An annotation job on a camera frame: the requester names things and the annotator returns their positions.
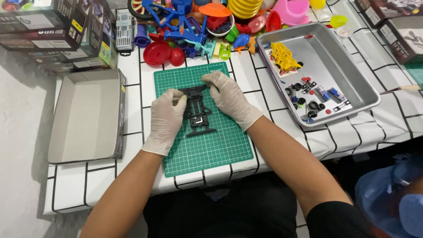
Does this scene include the person's left hand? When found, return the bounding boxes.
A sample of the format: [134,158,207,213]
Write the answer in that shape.
[142,88,188,156]

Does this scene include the yellow toy car body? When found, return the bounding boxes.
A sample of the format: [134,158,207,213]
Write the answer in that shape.
[270,42,303,73]

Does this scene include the small blue white tube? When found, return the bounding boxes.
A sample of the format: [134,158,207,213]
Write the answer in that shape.
[327,87,347,102]
[316,86,332,102]

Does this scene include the red round plastic lid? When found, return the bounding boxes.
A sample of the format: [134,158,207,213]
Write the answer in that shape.
[143,40,172,66]

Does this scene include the red plastic egg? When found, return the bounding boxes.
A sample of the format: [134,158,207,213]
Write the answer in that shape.
[169,47,186,67]

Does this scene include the colourful sticker sheet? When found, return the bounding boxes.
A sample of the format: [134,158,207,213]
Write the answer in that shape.
[264,49,299,79]

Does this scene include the small red plastic parts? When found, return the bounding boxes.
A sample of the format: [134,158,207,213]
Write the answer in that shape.
[301,77,332,115]

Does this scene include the silver metal tray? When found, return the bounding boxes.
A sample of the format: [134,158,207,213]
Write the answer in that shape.
[256,22,381,128]

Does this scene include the blue plastic bag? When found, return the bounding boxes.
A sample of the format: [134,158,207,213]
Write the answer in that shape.
[355,158,423,238]

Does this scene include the green cutting mat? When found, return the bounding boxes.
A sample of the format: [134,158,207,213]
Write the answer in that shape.
[154,61,254,178]

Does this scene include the person's right hand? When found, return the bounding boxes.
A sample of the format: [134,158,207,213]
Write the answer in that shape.
[202,72,264,132]

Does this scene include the stack of dark product boxes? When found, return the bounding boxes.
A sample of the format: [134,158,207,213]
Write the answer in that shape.
[0,0,118,74]

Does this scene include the black toy car chassis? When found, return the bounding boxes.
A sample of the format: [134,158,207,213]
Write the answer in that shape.
[178,85,217,138]

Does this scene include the white black-lined tablecloth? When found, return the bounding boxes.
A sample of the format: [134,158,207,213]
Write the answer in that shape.
[43,0,423,238]

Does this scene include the open grey cardboard box lid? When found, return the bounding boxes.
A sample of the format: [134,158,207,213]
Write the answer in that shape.
[48,69,126,165]

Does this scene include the person's black clothing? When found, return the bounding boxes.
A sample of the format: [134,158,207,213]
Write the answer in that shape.
[142,171,375,238]

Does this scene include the wooden handle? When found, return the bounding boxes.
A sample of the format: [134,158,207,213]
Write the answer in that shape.
[383,84,422,94]

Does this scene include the clear plastic bag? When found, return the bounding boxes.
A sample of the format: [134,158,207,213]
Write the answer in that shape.
[335,26,372,64]

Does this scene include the group of small black tyres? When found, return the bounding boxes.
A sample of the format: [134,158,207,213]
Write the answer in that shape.
[285,82,326,119]

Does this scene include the heap of colourful plastic toys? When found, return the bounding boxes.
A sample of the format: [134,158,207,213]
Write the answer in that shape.
[127,0,328,61]

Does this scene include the grey screwdriver bit case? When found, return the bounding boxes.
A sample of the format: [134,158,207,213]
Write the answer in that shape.
[115,9,135,56]

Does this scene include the dark toy car box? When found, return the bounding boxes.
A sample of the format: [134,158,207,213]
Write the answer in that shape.
[354,0,423,29]
[377,16,423,65]

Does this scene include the yellow-green plastic egg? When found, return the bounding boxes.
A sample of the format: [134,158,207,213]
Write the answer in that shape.
[329,15,348,29]

